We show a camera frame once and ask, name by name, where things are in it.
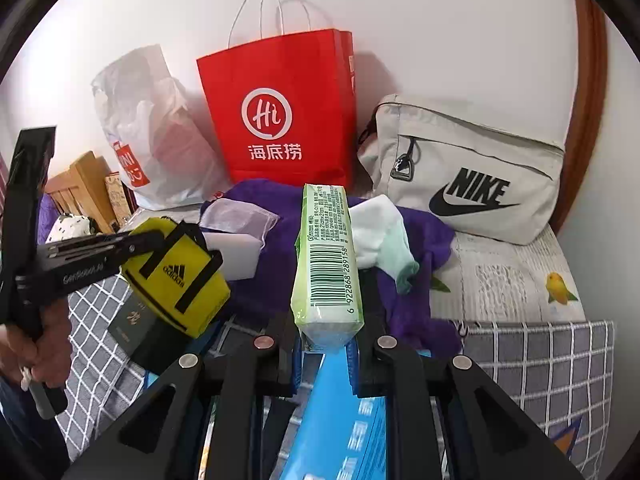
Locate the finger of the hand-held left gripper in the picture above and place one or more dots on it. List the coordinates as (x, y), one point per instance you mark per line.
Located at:
(142, 245)

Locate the white floral pillow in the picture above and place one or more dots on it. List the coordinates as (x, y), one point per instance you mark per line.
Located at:
(70, 230)

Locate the mint green sock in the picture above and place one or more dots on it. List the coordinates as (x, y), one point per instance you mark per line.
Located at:
(402, 265)

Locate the wooden bed headboard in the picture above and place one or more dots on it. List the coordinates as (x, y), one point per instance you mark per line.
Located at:
(75, 185)

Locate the purple towel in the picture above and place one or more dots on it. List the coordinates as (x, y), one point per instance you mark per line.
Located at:
(280, 270)

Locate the brown star patch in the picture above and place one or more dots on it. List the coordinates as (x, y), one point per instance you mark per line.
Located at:
(567, 442)

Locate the patterned book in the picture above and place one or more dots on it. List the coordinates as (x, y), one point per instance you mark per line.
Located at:
(119, 200)

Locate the grey checked cloth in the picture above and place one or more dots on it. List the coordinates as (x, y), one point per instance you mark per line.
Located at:
(525, 355)

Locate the person's left hand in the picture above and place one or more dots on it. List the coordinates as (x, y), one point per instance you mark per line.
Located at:
(50, 355)

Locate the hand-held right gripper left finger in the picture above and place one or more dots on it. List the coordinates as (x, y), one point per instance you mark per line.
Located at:
(277, 360)

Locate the dark rectangular tea tin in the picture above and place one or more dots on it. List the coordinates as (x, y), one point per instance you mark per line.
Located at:
(135, 330)

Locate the green pocket tissue pack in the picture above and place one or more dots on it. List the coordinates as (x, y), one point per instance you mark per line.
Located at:
(325, 260)

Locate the yellow mini sports bag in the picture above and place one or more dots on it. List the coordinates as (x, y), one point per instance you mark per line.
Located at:
(200, 300)

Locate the white cotton glove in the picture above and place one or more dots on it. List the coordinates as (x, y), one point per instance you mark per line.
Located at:
(375, 225)

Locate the person's dark blue clothing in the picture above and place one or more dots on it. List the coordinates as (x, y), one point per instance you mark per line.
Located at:
(25, 440)

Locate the red paper carrier bag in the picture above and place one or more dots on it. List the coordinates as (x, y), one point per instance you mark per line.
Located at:
(280, 110)

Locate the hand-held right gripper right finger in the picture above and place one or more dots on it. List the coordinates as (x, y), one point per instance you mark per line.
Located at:
(375, 360)

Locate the white plastic shopping bag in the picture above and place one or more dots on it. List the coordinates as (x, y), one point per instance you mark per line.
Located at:
(145, 125)

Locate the brown wooden door frame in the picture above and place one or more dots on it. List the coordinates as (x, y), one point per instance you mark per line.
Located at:
(587, 85)

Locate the blue tissue pack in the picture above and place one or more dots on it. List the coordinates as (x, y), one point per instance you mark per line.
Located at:
(340, 425)

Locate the grey fabric zip bag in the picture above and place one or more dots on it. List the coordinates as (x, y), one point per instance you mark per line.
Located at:
(460, 160)

